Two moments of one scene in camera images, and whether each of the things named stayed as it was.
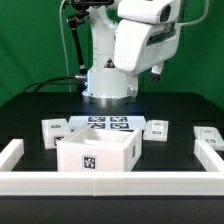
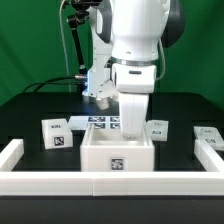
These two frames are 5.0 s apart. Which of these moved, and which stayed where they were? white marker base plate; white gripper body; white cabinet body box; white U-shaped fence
Moved: white gripper body; white cabinet body box
Stayed: white U-shaped fence; white marker base plate
